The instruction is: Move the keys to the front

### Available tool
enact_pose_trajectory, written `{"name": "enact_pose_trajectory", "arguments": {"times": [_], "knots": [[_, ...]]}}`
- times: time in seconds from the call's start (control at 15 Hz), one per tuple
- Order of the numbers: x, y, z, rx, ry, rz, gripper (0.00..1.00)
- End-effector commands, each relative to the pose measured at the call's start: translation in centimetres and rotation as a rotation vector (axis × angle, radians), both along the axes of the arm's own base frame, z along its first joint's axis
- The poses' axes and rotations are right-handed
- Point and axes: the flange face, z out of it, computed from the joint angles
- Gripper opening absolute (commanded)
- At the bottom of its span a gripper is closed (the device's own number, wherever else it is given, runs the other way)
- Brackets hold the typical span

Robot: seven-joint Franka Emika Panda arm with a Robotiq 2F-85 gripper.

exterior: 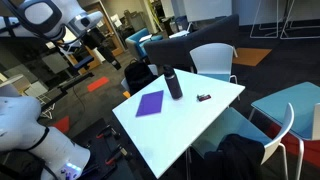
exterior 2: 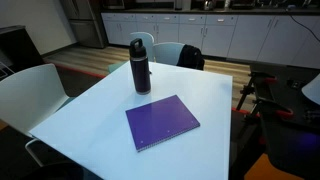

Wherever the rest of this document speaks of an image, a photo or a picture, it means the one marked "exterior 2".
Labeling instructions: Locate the white kitchen cabinet row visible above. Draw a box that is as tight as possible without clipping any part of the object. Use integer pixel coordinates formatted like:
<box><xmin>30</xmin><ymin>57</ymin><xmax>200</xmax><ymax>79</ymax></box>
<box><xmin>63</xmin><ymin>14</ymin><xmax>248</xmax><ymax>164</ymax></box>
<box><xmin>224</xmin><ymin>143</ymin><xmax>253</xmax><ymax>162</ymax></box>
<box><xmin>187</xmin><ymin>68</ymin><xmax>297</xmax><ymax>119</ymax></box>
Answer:
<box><xmin>100</xmin><ymin>12</ymin><xmax>320</xmax><ymax>70</ymax></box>

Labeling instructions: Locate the dark purple insulated water bottle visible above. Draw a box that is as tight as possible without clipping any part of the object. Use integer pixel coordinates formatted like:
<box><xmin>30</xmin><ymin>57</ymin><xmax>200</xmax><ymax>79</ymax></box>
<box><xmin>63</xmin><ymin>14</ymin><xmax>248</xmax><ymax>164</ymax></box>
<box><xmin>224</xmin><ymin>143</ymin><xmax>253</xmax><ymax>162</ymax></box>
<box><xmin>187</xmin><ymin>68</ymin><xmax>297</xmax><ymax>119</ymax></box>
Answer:
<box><xmin>129</xmin><ymin>37</ymin><xmax>152</xmax><ymax>96</ymax></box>

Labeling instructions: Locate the stainless steel refrigerator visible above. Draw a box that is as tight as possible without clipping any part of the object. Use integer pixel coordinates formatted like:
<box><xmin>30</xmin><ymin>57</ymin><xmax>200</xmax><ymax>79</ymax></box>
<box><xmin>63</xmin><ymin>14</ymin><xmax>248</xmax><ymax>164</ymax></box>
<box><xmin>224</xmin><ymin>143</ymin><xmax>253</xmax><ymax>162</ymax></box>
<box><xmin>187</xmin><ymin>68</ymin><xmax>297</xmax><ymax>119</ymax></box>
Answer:
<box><xmin>59</xmin><ymin>0</ymin><xmax>108</xmax><ymax>50</ymax></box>

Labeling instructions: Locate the white chair with teal seat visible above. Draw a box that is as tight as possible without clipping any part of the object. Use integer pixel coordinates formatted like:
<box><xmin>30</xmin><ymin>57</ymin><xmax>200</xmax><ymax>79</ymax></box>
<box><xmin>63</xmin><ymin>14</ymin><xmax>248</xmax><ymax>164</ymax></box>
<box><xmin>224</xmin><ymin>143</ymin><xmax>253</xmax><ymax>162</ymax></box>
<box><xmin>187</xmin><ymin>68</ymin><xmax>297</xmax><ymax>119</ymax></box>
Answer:
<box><xmin>107</xmin><ymin>31</ymin><xmax>156</xmax><ymax>74</ymax></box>

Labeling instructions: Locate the purple spiral notebook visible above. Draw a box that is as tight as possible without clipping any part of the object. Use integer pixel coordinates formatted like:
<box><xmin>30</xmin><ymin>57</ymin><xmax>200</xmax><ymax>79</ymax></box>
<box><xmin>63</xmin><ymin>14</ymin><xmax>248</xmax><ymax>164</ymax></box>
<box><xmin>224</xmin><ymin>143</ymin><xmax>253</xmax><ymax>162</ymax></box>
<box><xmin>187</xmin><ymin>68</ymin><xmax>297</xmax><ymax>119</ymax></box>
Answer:
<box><xmin>125</xmin><ymin>94</ymin><xmax>201</xmax><ymax>153</ymax></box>

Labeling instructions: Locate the dark kitchen countertop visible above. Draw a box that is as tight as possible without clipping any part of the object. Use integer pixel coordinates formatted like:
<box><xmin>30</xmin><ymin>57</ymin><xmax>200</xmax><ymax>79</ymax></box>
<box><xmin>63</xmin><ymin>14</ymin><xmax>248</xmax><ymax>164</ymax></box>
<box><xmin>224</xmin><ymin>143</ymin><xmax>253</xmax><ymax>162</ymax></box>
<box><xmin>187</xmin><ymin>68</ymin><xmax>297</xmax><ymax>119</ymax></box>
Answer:
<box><xmin>100</xmin><ymin>7</ymin><xmax>320</xmax><ymax>16</ymax></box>

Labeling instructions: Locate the black power cable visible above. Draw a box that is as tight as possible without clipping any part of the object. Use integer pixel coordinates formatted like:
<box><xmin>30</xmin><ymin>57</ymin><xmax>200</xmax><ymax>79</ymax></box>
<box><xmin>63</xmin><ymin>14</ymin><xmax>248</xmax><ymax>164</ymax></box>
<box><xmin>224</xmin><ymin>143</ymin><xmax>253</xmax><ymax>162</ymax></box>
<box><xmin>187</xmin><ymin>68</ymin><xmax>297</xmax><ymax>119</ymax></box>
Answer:
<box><xmin>287</xmin><ymin>9</ymin><xmax>320</xmax><ymax>43</ymax></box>

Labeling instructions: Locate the pale blue chair with jacket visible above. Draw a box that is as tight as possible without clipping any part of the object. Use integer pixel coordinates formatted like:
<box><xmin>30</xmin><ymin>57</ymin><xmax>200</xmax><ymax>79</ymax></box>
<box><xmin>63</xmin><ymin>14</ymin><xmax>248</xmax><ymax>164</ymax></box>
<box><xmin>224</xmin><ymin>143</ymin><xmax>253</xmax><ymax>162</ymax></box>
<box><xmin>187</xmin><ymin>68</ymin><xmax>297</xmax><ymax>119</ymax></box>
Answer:
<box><xmin>152</xmin><ymin>41</ymin><xmax>186</xmax><ymax>67</ymax></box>

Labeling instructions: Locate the metal kettle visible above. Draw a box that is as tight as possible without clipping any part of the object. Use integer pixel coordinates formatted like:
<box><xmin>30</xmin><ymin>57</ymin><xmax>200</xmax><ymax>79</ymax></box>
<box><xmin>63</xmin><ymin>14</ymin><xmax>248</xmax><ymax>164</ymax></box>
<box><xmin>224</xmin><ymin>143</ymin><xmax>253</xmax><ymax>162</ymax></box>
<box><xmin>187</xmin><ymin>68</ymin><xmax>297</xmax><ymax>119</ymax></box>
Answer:
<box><xmin>203</xmin><ymin>0</ymin><xmax>216</xmax><ymax>11</ymax></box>

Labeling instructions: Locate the black side cabinet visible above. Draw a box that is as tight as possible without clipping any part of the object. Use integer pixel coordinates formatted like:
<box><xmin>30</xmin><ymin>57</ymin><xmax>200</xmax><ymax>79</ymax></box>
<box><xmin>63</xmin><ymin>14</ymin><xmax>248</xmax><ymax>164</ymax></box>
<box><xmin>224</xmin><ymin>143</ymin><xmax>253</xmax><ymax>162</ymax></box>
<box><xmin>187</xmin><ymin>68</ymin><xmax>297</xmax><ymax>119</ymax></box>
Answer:
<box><xmin>0</xmin><ymin>25</ymin><xmax>45</xmax><ymax>82</ymax></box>

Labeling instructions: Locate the black jacket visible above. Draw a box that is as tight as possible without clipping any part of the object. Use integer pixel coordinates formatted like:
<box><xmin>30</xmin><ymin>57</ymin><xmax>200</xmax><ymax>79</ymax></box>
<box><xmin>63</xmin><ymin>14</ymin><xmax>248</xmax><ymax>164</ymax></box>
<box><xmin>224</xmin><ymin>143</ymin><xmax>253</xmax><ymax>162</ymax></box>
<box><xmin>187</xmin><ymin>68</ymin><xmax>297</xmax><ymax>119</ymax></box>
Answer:
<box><xmin>176</xmin><ymin>44</ymin><xmax>206</xmax><ymax>71</ymax></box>

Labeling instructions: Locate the large white plastic chair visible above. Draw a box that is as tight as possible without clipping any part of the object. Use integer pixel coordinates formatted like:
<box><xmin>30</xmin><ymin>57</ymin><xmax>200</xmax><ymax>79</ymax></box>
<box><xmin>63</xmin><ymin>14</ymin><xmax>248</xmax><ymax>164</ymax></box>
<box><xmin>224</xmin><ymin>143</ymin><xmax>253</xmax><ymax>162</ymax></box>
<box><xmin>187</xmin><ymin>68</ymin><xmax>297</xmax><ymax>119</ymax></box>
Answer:
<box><xmin>0</xmin><ymin>63</ymin><xmax>76</xmax><ymax>168</ymax></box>

